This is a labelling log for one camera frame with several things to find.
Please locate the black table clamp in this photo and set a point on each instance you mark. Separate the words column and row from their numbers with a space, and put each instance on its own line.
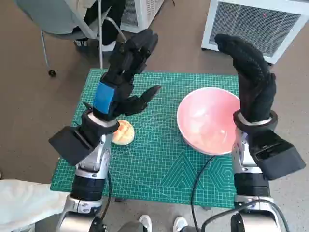
column 118, row 199

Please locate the green cutting mat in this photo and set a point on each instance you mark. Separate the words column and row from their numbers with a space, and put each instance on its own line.
column 149, row 164

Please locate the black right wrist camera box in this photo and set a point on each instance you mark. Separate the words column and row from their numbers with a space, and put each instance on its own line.
column 277, row 157

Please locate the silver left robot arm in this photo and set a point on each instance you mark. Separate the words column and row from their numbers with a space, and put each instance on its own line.
column 89, row 183

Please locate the grey chair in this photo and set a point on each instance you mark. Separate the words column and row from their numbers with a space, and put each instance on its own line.
column 55, row 14

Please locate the large white air unit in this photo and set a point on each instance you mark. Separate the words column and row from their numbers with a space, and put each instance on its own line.
column 251, row 24

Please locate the small white air unit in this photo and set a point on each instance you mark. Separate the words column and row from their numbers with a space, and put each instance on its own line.
column 142, row 12

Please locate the round bread bun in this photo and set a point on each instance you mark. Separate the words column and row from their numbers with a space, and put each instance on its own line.
column 124, row 134

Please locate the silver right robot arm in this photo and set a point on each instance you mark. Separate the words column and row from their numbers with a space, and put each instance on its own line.
column 251, row 183

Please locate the white shoe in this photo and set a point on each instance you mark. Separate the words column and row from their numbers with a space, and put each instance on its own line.
column 179, row 223
column 145, row 222

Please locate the pink bowl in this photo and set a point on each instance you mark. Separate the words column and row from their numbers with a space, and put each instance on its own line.
column 205, row 120

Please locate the black gloved right hand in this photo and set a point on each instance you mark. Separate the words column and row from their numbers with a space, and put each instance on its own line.
column 253, row 84

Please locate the black left hand blue tape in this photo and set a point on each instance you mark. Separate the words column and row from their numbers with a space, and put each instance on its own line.
column 103, row 96

